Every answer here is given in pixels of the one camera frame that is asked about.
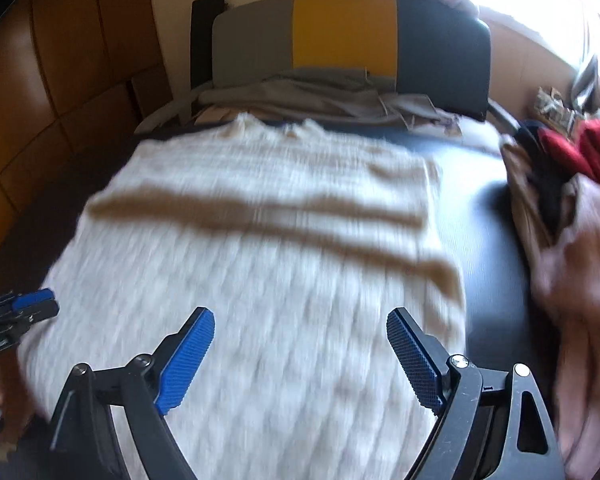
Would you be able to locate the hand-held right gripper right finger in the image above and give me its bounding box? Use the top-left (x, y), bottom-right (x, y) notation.
top-left (386, 308), bottom-right (566, 480)

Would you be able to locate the wooden wardrobe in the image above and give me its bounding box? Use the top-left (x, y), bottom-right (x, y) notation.
top-left (0, 0), bottom-right (192, 283)

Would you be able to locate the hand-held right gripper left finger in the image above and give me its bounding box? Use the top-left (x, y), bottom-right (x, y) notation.
top-left (50, 306), bottom-right (216, 480)

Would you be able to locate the cream knitted sweater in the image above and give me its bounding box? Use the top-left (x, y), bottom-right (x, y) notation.
top-left (17, 112), bottom-right (468, 480)

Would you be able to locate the bright window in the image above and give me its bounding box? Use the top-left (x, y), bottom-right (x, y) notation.
top-left (439, 0), bottom-right (600, 77)

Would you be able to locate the dark navy garment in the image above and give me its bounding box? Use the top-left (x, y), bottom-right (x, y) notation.
top-left (517, 120), bottom-right (577, 243)

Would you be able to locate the beige garment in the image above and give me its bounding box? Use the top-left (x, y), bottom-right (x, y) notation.
top-left (500, 141), bottom-right (581, 262)

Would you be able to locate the grey garment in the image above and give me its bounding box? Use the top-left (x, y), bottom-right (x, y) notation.
top-left (141, 67), bottom-right (462, 137)

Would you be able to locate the tricolour backrest armchair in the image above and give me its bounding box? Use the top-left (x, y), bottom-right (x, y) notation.
top-left (130, 0), bottom-right (532, 137)

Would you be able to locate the dark red garment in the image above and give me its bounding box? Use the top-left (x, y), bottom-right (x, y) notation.
top-left (537, 120), bottom-right (600, 187)

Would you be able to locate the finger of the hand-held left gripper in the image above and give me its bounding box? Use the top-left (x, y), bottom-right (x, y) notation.
top-left (0, 302), bottom-right (60, 359)
top-left (0, 287), bottom-right (57, 319)

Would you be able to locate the black rolled mat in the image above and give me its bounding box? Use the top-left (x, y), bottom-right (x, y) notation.
top-left (189, 0), bottom-right (227, 92)

